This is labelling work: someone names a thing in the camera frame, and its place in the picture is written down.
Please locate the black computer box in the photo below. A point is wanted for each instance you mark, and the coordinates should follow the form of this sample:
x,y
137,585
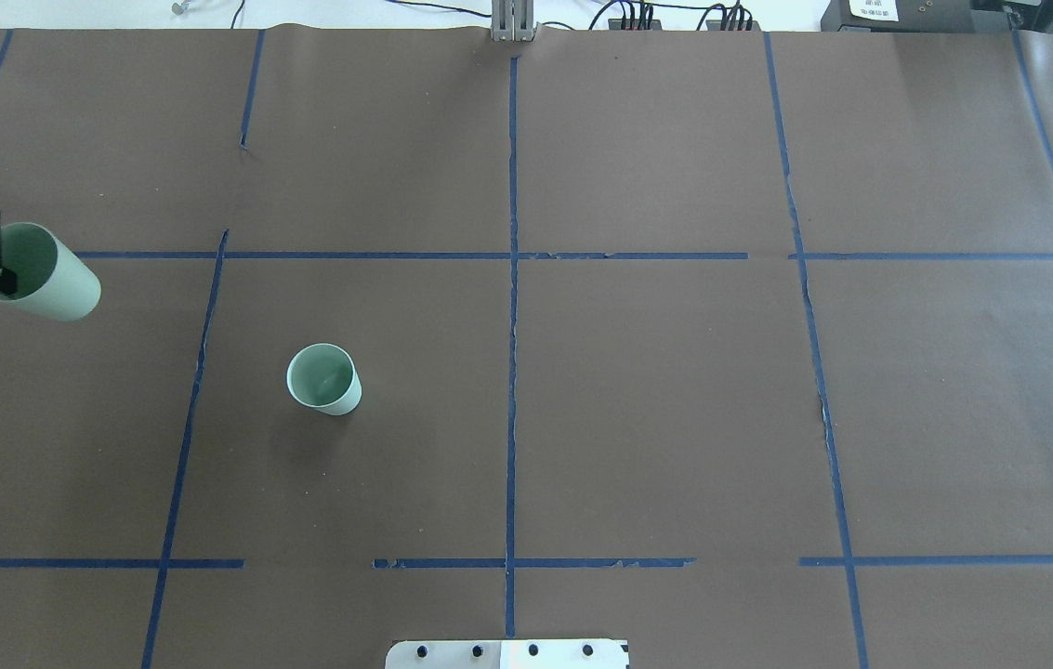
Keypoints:
x,y
897,17

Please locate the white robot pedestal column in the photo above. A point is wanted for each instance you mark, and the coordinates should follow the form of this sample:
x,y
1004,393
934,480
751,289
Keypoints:
x,y
510,653

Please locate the aluminium frame post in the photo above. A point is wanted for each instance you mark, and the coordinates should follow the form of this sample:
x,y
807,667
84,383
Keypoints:
x,y
513,21

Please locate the orange black power strip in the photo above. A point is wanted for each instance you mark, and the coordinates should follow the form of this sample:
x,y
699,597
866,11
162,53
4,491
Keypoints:
x,y
635,17

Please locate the mint green cup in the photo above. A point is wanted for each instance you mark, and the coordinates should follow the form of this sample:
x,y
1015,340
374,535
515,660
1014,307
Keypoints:
x,y
324,377
51,281

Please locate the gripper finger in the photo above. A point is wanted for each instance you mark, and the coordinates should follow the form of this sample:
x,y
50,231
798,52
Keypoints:
x,y
8,283

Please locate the brown paper table cover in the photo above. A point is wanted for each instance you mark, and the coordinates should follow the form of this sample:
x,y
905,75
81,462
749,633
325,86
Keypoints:
x,y
737,347

